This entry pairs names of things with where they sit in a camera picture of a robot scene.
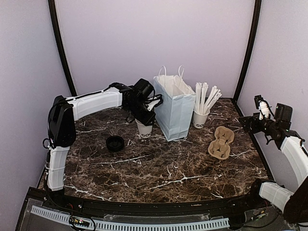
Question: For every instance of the black plastic cup lid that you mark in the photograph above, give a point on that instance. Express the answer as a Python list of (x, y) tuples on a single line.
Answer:
[(115, 143)]

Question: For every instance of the left black frame post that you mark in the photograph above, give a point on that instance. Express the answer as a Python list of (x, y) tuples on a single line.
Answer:
[(60, 47)]

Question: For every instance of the grey slotted cable duct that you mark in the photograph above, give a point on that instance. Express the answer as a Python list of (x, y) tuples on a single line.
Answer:
[(132, 223)]

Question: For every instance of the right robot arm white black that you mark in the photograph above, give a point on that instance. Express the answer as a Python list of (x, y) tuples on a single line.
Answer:
[(294, 205)]

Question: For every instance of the black frame post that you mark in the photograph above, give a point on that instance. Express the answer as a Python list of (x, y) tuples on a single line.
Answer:
[(60, 47), (249, 50)]

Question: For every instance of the white paper takeout bag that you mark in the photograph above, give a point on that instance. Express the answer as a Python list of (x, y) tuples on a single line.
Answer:
[(175, 113)]

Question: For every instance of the brown cardboard cup carrier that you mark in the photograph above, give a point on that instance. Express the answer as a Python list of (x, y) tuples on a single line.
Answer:
[(220, 147)]

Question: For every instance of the right black frame post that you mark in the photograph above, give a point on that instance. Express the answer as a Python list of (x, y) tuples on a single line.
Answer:
[(249, 50)]

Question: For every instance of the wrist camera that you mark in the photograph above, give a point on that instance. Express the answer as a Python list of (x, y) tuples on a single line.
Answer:
[(262, 106), (153, 102)]

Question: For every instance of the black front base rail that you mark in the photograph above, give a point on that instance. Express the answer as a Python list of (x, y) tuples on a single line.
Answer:
[(245, 213)]

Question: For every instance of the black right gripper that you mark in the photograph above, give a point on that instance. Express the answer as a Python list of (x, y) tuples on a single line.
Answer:
[(254, 119)]

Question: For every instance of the white wrapped straws bundle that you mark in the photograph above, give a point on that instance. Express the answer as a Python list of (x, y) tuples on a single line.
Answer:
[(203, 104)]

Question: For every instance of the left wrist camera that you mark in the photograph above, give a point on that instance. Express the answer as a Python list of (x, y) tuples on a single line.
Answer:
[(153, 102)]

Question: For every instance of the white paper straw holder cup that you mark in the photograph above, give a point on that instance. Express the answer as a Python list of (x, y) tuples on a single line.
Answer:
[(199, 119)]

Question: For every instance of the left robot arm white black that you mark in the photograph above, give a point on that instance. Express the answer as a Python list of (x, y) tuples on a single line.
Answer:
[(139, 100)]

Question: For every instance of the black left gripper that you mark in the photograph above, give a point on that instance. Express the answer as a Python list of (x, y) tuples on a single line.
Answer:
[(147, 121)]

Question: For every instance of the white paper coffee cup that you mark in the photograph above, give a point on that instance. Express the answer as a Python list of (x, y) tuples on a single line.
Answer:
[(144, 131)]

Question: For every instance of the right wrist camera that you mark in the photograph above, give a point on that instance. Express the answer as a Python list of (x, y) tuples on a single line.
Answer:
[(262, 106)]

